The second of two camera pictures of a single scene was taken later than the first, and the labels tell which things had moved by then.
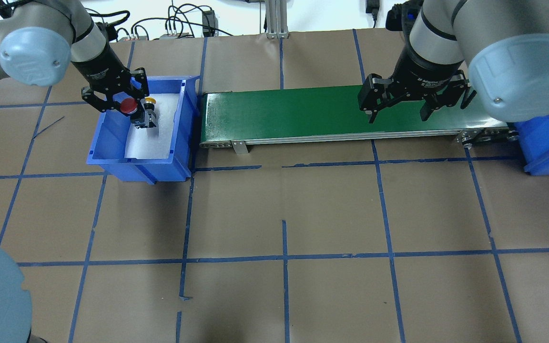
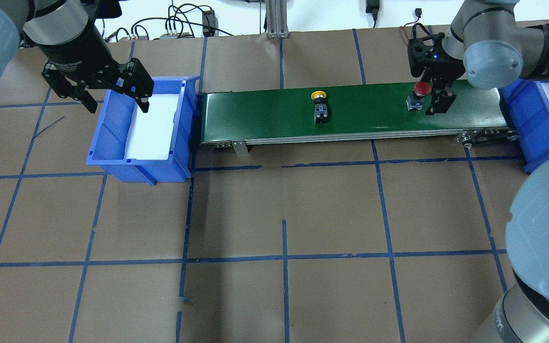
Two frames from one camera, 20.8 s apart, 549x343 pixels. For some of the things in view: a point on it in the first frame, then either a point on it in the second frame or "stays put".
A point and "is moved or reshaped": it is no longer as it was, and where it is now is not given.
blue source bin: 109,144 stays put
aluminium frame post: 277,20 stays put
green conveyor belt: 237,118 stays put
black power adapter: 210,23 stays put
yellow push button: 149,102 is moved or reshaped
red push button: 129,105 is moved or reshaped
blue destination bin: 544,148 stays put
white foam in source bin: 154,143 stays put
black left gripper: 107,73 → 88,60
